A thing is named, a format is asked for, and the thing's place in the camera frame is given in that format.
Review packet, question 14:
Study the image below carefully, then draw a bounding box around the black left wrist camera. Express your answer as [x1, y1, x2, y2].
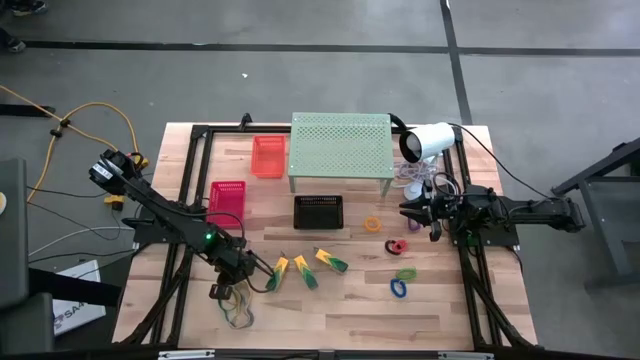
[208, 282, 235, 302]

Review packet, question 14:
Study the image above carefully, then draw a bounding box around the green rubber band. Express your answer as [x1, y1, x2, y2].
[218, 297, 244, 326]

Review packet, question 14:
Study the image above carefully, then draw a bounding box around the orange plastic basket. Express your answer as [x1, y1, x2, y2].
[250, 134, 287, 180]

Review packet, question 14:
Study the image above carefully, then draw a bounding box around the silver metal bracket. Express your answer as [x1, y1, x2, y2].
[157, 349, 217, 360]
[437, 350, 496, 360]

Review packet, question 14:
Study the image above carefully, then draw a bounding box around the black aluminium table frame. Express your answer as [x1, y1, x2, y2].
[119, 112, 540, 351]

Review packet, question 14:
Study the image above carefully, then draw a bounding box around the black metal stand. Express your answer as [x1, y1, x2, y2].
[551, 135, 640, 292]

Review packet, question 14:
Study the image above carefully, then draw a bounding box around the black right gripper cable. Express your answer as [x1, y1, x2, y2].
[430, 171, 460, 200]

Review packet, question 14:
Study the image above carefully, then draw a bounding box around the wide black bar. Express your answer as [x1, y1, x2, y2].
[27, 266, 124, 307]

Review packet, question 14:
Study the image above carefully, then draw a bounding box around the white lamp cable bundle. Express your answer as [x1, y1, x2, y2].
[392, 155, 451, 191]

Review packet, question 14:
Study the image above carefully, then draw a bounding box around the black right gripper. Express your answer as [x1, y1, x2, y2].
[398, 188, 459, 227]

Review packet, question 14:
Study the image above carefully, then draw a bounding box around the green perforated metal shelf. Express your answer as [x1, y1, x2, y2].
[287, 111, 395, 197]

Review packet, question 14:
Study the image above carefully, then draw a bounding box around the black plastic basket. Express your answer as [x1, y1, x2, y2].
[292, 194, 345, 231]

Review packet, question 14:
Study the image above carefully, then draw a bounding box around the short black floor bar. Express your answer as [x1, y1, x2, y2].
[0, 103, 56, 119]

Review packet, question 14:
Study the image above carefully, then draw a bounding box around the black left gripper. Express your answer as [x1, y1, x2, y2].
[212, 238, 275, 287]

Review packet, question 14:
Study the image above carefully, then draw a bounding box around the person's shoe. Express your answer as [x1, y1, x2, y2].
[0, 27, 27, 54]
[10, 0, 49, 16]

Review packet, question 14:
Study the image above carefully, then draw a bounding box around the white floor cable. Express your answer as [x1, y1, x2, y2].
[27, 225, 137, 259]

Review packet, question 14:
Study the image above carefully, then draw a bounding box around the white printed box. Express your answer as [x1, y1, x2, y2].
[52, 259, 108, 337]

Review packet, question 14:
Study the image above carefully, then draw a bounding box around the thin black floor cable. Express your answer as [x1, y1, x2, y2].
[27, 185, 109, 200]

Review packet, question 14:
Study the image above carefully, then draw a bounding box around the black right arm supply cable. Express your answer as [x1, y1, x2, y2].
[448, 122, 554, 200]

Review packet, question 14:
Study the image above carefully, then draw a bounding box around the yellow extension cable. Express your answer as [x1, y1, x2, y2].
[0, 83, 150, 211]

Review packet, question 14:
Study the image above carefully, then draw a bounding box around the white camera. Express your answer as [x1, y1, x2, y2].
[398, 121, 457, 202]

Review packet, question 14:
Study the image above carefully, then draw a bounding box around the red plastic basket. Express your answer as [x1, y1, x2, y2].
[206, 180, 247, 230]

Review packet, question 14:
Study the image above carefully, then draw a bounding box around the yellow green crayon box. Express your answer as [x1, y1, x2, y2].
[264, 255, 291, 293]
[313, 247, 350, 275]
[292, 254, 319, 291]

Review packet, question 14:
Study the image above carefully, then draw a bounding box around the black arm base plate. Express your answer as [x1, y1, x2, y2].
[122, 215, 202, 246]
[449, 219, 521, 248]

